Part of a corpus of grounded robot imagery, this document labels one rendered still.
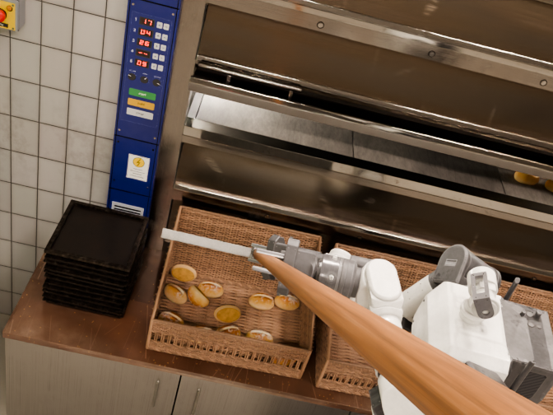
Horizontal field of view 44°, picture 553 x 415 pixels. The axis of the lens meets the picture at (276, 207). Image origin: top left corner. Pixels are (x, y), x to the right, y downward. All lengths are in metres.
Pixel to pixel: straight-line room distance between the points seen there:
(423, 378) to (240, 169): 2.19
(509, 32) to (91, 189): 1.56
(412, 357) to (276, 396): 2.11
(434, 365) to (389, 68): 1.97
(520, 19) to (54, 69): 1.49
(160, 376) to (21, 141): 0.98
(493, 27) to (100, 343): 1.62
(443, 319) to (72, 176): 1.53
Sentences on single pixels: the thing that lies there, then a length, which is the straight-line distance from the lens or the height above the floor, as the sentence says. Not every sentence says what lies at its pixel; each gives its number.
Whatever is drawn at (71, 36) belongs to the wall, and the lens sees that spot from 2.36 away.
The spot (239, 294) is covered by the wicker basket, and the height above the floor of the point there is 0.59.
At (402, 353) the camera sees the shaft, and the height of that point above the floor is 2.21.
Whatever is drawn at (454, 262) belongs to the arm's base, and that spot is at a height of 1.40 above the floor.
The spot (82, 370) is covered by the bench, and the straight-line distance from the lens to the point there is 2.52.
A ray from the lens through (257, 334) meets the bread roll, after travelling 2.47.
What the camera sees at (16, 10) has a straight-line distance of 2.31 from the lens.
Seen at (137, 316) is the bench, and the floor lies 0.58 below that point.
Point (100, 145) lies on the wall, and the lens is 2.54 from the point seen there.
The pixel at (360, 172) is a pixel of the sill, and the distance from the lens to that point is 2.45.
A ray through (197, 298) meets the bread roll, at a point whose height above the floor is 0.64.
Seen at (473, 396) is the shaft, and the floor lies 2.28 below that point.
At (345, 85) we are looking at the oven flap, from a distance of 2.26.
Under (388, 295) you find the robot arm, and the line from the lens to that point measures 1.37.
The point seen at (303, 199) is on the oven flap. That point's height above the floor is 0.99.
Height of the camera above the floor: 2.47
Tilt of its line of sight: 37 degrees down
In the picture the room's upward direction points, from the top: 17 degrees clockwise
